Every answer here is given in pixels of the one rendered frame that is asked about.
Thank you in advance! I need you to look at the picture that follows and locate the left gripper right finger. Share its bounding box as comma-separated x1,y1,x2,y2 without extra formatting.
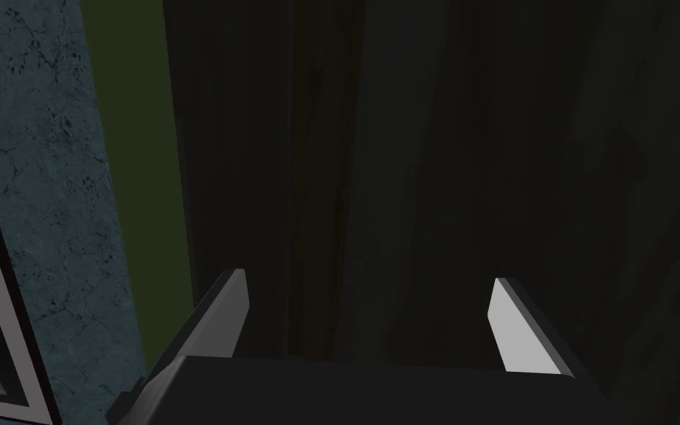
487,277,577,379

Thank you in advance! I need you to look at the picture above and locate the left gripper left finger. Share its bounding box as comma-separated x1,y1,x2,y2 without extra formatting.
167,268,251,361

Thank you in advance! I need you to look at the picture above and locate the dark wooden door leaf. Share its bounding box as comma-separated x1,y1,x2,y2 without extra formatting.
162,0,680,425

